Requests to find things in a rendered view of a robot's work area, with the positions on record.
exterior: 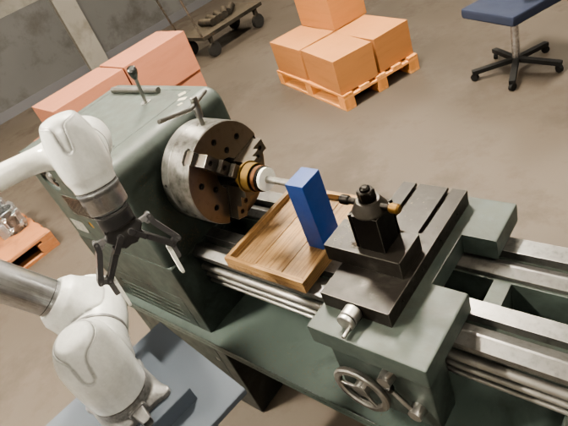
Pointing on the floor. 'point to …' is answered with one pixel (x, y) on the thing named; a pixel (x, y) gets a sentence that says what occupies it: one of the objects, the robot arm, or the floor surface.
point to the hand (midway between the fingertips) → (154, 282)
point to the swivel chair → (484, 8)
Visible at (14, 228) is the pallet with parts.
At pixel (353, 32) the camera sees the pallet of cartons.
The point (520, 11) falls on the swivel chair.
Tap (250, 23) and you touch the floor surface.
